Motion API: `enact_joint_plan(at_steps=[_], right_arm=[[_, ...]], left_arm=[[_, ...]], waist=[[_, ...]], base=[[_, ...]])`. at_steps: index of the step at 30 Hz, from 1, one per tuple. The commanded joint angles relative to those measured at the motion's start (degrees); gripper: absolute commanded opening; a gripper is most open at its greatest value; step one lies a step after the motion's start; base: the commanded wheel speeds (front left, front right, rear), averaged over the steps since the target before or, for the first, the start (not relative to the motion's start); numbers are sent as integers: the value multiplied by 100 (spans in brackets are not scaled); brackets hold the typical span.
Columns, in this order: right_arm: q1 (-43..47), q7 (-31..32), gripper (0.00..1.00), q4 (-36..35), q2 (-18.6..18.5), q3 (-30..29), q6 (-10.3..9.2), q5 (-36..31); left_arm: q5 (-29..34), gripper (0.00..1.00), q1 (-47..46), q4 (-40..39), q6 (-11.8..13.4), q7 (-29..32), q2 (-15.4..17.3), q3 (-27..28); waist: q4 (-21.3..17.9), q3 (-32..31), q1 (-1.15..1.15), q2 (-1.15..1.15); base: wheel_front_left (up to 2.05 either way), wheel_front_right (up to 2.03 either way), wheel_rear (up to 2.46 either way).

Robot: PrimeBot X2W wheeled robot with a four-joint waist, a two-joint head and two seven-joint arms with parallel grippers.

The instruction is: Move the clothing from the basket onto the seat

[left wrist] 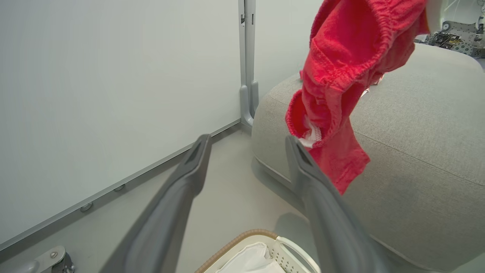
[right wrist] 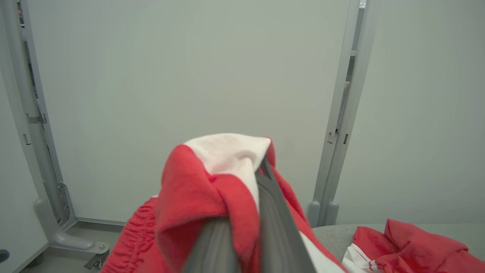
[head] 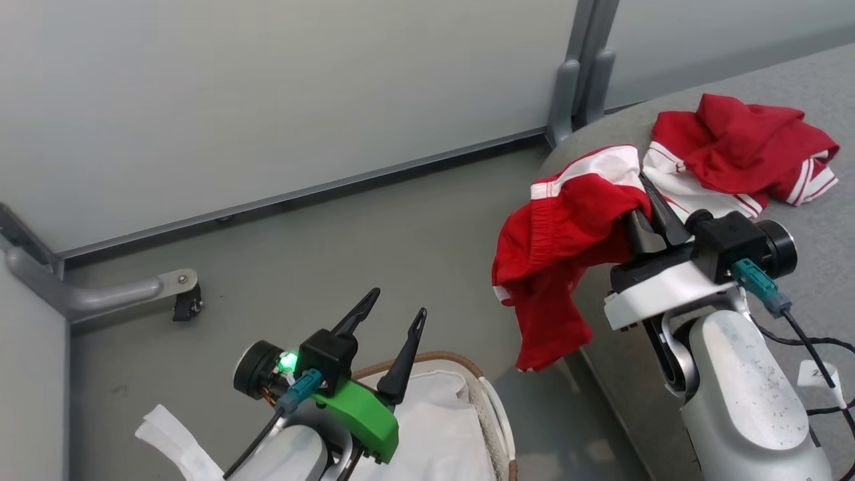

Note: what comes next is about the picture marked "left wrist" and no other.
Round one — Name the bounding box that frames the grey fabric sofa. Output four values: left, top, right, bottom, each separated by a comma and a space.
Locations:
251, 42, 485, 273

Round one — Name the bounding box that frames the grey partition leg with bracket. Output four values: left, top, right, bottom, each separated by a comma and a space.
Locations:
0, 246, 67, 273

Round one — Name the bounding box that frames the red and white garment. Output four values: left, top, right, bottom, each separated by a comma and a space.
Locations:
285, 0, 431, 196

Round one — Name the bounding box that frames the white laundry basket brown rim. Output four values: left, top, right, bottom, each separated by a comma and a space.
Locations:
195, 229, 322, 273

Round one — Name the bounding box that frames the metal machinery with gears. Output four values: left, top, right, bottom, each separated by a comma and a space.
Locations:
415, 19, 485, 58

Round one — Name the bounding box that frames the grey curved partition foot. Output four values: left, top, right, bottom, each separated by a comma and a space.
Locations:
239, 85, 254, 128
250, 80, 260, 115

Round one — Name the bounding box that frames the grey partition bottom rail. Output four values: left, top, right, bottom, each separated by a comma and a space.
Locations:
0, 119, 242, 251

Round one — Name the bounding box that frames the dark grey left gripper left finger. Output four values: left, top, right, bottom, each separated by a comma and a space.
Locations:
100, 133, 212, 273

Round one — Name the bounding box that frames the black caster wheel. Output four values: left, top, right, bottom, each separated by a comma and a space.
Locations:
57, 252, 75, 273

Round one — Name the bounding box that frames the grey double partition post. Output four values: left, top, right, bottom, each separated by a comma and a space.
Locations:
238, 0, 257, 88

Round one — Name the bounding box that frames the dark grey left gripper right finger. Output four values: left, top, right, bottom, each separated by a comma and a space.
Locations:
285, 135, 395, 273

